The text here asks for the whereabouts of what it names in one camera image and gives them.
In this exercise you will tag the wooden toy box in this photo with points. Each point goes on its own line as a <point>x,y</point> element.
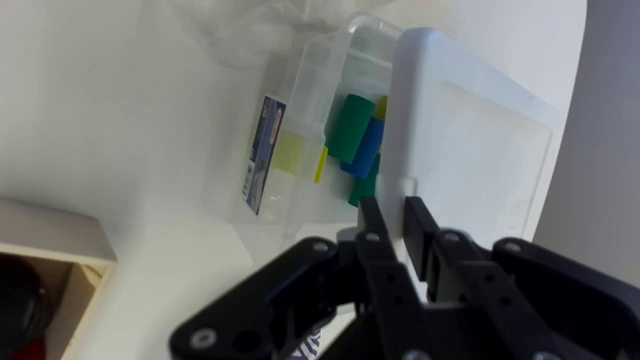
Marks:
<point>61,233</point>

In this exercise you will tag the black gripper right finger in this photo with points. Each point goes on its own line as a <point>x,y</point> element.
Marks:
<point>521,300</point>

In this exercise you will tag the small green toy cylinder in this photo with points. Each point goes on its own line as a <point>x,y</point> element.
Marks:
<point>363,190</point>

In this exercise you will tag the clear plastic bag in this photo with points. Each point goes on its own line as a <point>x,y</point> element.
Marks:
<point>266,26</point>

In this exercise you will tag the blue patterned white packet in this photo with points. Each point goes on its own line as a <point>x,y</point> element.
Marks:
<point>316,343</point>

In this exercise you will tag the white lunchbox lid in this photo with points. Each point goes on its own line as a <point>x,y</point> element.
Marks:
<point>466,146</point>

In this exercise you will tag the blue toy cylinder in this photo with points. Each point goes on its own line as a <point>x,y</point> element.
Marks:
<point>366,152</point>

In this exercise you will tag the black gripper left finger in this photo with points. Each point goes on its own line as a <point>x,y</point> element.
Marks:
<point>266,300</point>

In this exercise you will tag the yellow toy stick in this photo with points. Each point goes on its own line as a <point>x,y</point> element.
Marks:
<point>320,165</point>

